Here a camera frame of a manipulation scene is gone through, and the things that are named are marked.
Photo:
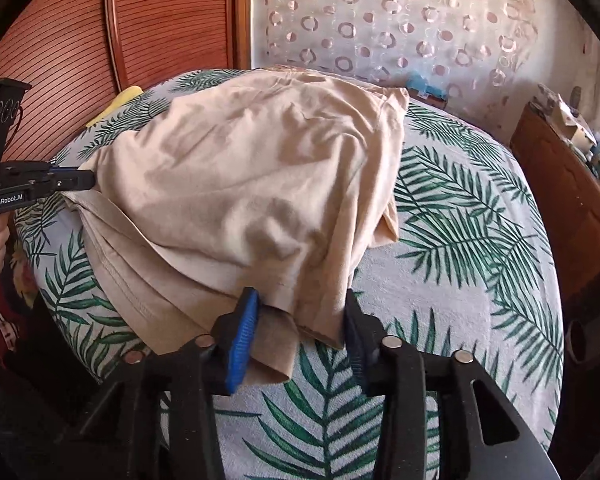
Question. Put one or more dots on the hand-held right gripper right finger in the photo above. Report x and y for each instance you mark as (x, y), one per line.
(360, 350)

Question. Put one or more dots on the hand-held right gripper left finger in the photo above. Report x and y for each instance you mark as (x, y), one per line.
(242, 345)

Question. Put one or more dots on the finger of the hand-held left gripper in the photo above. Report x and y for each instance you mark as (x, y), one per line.
(77, 180)

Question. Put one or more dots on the beige printed t-shirt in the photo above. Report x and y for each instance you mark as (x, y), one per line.
(255, 175)

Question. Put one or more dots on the yellow plush toy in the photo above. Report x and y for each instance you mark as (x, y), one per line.
(120, 102)

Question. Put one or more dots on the green leaf print blanket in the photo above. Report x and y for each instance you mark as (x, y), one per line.
(455, 210)

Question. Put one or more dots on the wooden headboard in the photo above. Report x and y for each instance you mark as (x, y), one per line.
(155, 20)

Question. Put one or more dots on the slipper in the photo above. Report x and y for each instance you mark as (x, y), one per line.
(576, 340)

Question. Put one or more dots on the long wooden cabinet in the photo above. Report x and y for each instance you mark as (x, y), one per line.
(560, 200)

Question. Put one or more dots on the cardboard box with blue contents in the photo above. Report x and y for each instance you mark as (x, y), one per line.
(425, 87)

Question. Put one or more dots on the open cardboard box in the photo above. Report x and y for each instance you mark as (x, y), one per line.
(577, 130)

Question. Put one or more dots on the circle pattern sheer curtain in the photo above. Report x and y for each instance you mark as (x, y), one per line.
(380, 20)

